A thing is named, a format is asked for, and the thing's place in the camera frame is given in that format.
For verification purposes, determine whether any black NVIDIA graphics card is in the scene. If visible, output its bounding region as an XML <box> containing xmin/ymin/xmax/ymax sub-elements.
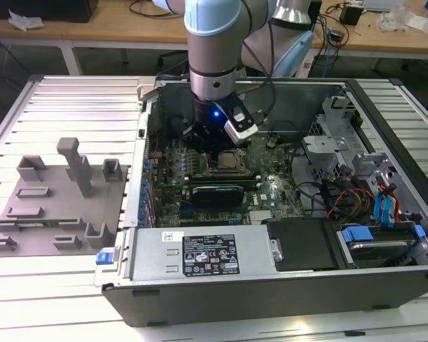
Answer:
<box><xmin>183</xmin><ymin>184</ymin><xmax>246</xmax><ymax>207</ymax></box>

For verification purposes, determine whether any tall black box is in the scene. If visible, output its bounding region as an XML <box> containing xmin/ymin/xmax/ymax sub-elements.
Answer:
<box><xmin>309</xmin><ymin>0</ymin><xmax>322</xmax><ymax>26</ymax></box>

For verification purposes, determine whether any wide black device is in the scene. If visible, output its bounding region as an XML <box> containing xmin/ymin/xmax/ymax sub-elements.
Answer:
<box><xmin>0</xmin><ymin>0</ymin><xmax>100</xmax><ymax>23</ymax></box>

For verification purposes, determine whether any grey parts rack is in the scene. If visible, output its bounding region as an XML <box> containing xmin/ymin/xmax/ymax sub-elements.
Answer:
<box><xmin>0</xmin><ymin>137</ymin><xmax>130</xmax><ymax>257</ymax></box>

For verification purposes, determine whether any green motherboard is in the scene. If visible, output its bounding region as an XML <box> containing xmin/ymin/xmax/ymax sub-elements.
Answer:
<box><xmin>148</xmin><ymin>133</ymin><xmax>307</xmax><ymax>229</ymax></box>

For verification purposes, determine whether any black expansion slot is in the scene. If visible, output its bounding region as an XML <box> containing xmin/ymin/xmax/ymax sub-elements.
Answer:
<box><xmin>180</xmin><ymin>212</ymin><xmax>233</xmax><ymax>220</ymax></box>

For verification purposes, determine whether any hard disk in blue carrier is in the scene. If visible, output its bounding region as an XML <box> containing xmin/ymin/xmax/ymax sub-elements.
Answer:
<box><xmin>337</xmin><ymin>222</ymin><xmax>428</xmax><ymax>270</ymax></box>

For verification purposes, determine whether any silver white wrist camera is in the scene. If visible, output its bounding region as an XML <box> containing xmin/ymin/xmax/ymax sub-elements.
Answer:
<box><xmin>213</xmin><ymin>100</ymin><xmax>260</xmax><ymax>146</ymax></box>

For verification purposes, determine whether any black plastic shroud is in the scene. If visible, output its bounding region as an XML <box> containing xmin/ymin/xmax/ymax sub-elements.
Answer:
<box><xmin>262</xmin><ymin>217</ymin><xmax>340</xmax><ymax>272</ymax></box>

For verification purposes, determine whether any open black PC case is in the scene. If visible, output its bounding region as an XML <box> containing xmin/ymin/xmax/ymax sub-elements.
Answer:
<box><xmin>93</xmin><ymin>76</ymin><xmax>428</xmax><ymax>328</ymax></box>

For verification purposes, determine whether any grey power supply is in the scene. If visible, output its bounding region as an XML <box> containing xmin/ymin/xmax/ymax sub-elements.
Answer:
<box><xmin>130</xmin><ymin>227</ymin><xmax>277</xmax><ymax>284</ymax></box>

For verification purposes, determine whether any wooden desk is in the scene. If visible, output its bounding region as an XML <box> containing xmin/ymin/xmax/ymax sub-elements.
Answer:
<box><xmin>0</xmin><ymin>0</ymin><xmax>428</xmax><ymax>76</ymax></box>

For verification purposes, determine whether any black RAM slot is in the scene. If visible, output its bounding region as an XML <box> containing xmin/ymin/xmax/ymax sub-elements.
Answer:
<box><xmin>184</xmin><ymin>172</ymin><xmax>260</xmax><ymax>178</ymax></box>
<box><xmin>184</xmin><ymin>179</ymin><xmax>261</xmax><ymax>185</ymax></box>
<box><xmin>184</xmin><ymin>176</ymin><xmax>260</xmax><ymax>181</ymax></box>

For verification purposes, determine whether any green RAM stick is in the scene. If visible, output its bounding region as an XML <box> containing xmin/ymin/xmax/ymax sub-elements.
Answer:
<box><xmin>13</xmin><ymin>219</ymin><xmax>61</xmax><ymax>228</ymax></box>

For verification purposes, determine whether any silver drive bay bracket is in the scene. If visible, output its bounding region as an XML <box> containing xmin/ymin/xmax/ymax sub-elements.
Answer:
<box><xmin>302</xmin><ymin>135</ymin><xmax>350</xmax><ymax>179</ymax></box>

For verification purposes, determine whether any blue flat wire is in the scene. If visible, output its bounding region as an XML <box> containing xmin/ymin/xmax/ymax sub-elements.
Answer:
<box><xmin>383</xmin><ymin>183</ymin><xmax>397</xmax><ymax>229</ymax></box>
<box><xmin>373</xmin><ymin>190</ymin><xmax>385</xmax><ymax>226</ymax></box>

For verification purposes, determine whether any small black cube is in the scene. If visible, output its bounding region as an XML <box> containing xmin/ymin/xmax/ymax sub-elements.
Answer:
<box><xmin>340</xmin><ymin>4</ymin><xmax>362</xmax><ymax>26</ymax></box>

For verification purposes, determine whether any orange yellow wire bundle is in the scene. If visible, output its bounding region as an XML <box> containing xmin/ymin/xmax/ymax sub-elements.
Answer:
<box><xmin>355</xmin><ymin>192</ymin><xmax>375</xmax><ymax>217</ymax></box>

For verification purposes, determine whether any silver finned chipset heatsink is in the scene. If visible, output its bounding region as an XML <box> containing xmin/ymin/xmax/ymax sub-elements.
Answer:
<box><xmin>248</xmin><ymin>209</ymin><xmax>275</xmax><ymax>224</ymax></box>

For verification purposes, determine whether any crumpled white paper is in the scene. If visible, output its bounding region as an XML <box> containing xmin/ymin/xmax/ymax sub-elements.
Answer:
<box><xmin>8</xmin><ymin>9</ymin><xmax>46</xmax><ymax>30</ymax></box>

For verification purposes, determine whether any clear plastic bag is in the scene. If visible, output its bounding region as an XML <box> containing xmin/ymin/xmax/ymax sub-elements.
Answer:
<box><xmin>374</xmin><ymin>9</ymin><xmax>409</xmax><ymax>33</ymax></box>

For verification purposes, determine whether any CPU socket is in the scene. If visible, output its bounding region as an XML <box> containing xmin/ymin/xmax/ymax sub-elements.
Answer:
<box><xmin>205</xmin><ymin>148</ymin><xmax>249</xmax><ymax>175</ymax></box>

